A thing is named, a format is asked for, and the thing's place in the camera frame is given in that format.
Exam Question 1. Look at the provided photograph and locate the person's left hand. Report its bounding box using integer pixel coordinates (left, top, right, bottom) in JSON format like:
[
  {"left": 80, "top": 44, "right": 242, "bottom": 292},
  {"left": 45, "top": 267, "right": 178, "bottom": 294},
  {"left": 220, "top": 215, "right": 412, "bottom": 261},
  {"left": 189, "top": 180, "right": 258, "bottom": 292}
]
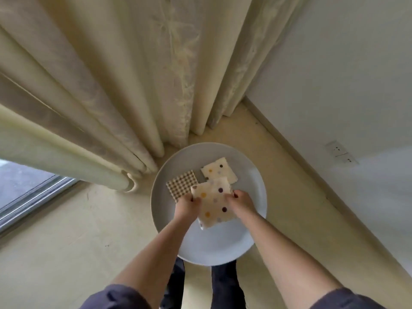
[{"left": 174, "top": 193, "right": 203, "bottom": 224}]

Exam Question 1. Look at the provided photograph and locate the person's right hand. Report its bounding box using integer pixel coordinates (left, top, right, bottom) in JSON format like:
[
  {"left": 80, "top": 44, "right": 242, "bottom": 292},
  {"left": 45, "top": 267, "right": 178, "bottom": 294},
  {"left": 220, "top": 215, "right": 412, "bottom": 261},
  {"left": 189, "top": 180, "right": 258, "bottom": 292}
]
[{"left": 225, "top": 190, "right": 257, "bottom": 220}]

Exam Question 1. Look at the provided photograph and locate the brown checked cloth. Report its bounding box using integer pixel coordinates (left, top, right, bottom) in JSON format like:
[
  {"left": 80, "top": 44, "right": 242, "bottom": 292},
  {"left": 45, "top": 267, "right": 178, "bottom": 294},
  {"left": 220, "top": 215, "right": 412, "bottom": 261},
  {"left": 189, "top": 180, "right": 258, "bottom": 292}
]
[{"left": 166, "top": 170, "right": 200, "bottom": 203}]

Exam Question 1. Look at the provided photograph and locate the polka dot cloth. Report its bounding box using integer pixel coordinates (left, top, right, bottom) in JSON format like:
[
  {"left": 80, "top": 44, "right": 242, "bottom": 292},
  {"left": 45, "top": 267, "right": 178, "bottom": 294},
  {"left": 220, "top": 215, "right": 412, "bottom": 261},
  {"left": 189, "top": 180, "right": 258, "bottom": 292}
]
[
  {"left": 201, "top": 158, "right": 238, "bottom": 185},
  {"left": 191, "top": 177, "right": 238, "bottom": 229}
]

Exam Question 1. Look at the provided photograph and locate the person's left forearm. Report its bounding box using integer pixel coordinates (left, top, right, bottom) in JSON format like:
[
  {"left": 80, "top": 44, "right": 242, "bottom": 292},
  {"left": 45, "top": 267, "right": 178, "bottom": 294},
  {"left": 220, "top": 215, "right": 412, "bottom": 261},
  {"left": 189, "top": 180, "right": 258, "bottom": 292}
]
[{"left": 112, "top": 215, "right": 194, "bottom": 309}]

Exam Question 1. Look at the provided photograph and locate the person's right forearm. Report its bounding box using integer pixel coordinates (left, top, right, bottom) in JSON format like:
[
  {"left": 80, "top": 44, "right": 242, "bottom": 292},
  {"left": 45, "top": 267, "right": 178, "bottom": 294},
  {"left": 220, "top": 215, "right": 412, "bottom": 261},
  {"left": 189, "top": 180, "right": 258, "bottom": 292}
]
[{"left": 241, "top": 212, "right": 345, "bottom": 309}]

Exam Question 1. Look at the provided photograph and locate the white round table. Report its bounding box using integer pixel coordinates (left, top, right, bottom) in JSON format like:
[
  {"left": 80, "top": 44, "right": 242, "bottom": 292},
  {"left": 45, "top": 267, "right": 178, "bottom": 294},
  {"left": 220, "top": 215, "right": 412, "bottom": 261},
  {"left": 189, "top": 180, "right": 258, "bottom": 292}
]
[{"left": 151, "top": 142, "right": 268, "bottom": 267}]

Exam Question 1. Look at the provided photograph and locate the person's black trouser leg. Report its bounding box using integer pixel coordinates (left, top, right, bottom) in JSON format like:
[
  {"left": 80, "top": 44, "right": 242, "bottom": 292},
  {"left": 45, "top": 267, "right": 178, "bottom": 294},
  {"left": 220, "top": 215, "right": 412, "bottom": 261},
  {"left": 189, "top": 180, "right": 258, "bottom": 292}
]
[
  {"left": 211, "top": 261, "right": 247, "bottom": 309},
  {"left": 161, "top": 257, "right": 186, "bottom": 309}
]

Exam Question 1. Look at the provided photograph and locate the white bundled curtain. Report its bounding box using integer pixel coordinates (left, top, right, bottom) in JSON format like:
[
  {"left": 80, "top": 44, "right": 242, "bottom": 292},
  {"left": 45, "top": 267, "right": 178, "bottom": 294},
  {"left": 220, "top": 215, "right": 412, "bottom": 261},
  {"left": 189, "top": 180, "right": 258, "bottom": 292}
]
[{"left": 0, "top": 0, "right": 305, "bottom": 194}]

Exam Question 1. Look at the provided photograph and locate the white wall socket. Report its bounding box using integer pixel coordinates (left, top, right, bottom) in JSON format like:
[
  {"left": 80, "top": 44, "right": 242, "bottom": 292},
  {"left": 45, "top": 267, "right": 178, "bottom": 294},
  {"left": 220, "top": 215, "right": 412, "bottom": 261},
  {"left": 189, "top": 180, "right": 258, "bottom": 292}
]
[
  {"left": 326, "top": 139, "right": 349, "bottom": 158},
  {"left": 335, "top": 152, "right": 359, "bottom": 168}
]

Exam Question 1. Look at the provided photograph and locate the white sliding door frame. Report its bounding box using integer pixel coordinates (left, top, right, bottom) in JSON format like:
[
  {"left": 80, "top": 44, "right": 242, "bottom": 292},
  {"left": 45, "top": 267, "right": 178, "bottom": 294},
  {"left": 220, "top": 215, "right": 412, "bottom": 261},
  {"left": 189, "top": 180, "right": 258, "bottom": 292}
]
[{"left": 0, "top": 176, "right": 79, "bottom": 232}]

